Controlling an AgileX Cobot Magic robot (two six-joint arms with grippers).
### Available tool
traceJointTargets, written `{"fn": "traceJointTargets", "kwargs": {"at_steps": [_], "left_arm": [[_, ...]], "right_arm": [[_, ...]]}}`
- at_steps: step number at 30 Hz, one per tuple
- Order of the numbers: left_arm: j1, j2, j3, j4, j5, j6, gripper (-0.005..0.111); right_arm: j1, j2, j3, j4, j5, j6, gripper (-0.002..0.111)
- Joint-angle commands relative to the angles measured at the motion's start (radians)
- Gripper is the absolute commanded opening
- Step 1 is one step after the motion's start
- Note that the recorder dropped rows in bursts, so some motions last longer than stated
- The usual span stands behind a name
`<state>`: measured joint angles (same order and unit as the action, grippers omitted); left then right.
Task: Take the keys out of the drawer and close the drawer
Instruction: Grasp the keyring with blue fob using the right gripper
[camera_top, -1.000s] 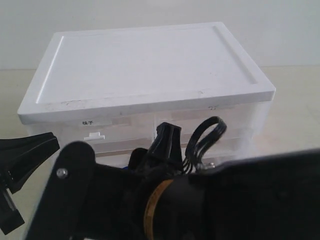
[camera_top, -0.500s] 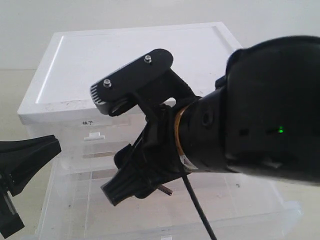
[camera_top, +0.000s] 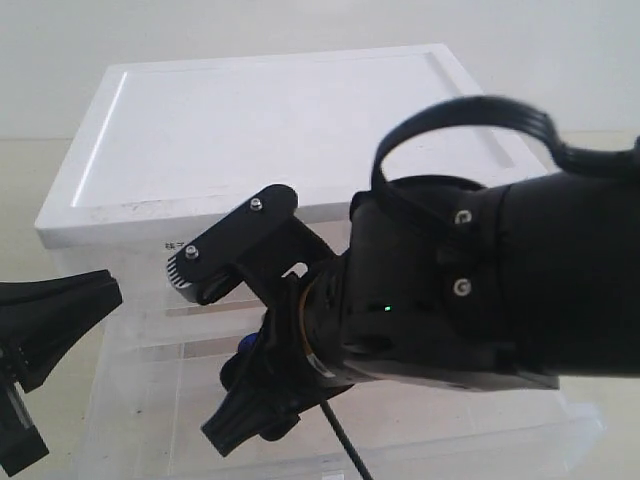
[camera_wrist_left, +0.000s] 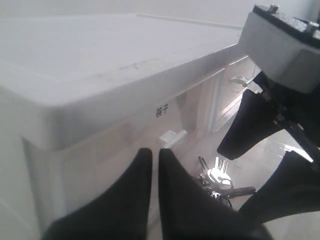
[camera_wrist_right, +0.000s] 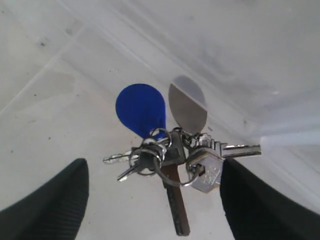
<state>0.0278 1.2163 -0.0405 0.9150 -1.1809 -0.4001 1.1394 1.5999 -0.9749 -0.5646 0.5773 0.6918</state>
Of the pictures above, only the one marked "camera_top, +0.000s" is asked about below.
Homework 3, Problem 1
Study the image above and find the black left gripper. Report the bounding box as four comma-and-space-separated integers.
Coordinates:
1, 270, 122, 475

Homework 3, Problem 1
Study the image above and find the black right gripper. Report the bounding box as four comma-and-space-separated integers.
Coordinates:
201, 259, 395, 443

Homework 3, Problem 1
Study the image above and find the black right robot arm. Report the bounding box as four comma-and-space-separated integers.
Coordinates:
196, 148, 639, 455

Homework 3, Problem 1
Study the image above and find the white plastic drawer cabinet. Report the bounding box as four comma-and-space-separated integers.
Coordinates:
34, 42, 571, 351

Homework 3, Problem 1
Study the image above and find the black ribbon cable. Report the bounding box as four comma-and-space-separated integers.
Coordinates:
370, 94, 640, 216

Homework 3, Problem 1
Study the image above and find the bunch of keys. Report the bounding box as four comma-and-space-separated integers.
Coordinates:
236, 332, 260, 356

